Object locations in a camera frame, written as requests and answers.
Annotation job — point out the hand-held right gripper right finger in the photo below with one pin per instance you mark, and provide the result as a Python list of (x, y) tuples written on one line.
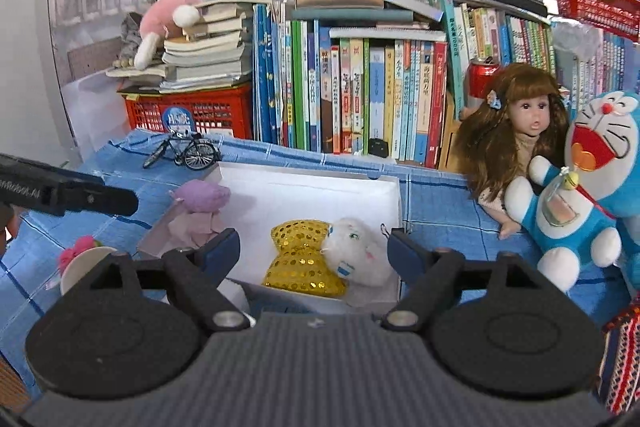
[(404, 254)]

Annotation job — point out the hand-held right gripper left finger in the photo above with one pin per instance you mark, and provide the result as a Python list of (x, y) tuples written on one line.
[(223, 253)]

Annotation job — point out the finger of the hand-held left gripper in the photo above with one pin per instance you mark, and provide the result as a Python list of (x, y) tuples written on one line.
[(100, 202)]

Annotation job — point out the pink and green plush flower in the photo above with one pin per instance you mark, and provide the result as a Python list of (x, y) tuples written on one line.
[(75, 253)]

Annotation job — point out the white cardboard box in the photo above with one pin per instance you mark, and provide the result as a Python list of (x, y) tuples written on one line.
[(300, 197)]

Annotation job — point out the person's left hand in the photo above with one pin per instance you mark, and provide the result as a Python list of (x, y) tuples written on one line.
[(6, 229)]

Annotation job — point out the pale pink cloth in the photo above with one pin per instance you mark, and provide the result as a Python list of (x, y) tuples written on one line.
[(192, 227)]

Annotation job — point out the white plush cat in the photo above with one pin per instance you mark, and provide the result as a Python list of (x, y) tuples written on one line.
[(360, 252)]

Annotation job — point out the blue checked tablecloth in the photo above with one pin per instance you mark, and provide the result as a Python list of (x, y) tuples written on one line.
[(440, 207)]

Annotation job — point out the purple plush toy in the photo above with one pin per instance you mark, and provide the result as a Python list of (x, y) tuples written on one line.
[(202, 196)]

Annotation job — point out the clear plastic storage bin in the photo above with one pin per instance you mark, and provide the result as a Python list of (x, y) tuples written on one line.
[(95, 112)]

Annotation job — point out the black model bicycle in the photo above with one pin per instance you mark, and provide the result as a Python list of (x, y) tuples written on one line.
[(200, 154)]

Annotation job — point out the small black box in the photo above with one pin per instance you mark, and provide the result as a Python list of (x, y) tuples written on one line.
[(378, 148)]

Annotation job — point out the wooden bookend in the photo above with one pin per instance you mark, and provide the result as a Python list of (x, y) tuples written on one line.
[(450, 142)]

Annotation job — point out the red plastic crate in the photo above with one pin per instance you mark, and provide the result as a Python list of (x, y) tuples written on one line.
[(220, 107)]

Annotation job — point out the row of upright books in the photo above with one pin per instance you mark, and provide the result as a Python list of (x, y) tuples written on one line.
[(350, 97)]

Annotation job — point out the grey plush toy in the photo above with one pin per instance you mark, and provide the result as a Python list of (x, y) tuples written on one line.
[(131, 37)]

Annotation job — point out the stack of flat books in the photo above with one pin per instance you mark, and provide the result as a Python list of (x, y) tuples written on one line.
[(210, 57)]

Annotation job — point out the red drink can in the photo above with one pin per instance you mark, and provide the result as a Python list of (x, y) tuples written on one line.
[(480, 82)]

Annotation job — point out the brown-haired doll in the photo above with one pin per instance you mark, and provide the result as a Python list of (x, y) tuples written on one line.
[(530, 112)]

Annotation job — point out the pink plush rabbit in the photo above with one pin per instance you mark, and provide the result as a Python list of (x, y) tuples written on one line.
[(160, 17)]

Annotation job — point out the red patterned woven bag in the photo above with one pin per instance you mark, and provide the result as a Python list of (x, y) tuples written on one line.
[(622, 357)]

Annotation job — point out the dark green flat book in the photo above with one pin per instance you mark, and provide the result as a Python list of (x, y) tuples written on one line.
[(340, 15)]

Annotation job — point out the blue cat plush toy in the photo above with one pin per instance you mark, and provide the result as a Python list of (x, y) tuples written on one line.
[(615, 117)]

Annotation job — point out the clear plastic bag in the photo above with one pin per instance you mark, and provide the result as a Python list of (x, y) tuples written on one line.
[(575, 37)]

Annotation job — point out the red plastic basket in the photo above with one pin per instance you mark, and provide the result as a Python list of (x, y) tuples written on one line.
[(595, 7)]

